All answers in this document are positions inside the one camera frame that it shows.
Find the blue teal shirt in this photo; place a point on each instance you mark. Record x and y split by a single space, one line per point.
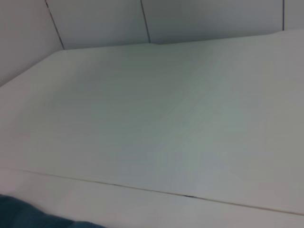
28 213

